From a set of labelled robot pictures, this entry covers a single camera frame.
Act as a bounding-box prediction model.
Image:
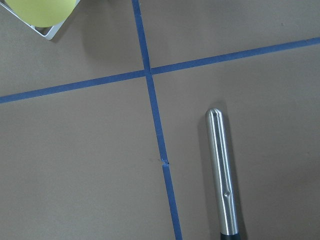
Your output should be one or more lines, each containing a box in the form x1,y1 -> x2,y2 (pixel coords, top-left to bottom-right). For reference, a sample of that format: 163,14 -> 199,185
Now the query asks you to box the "white wire cup rack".
0,0 -> 79,40

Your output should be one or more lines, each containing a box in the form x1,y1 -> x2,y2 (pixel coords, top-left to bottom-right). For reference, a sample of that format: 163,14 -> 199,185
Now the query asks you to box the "steel muddler black head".
205,108 -> 241,240

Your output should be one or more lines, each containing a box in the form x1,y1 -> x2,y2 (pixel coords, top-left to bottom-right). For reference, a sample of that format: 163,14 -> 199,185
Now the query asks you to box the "yellow cup on rack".
5,0 -> 76,28

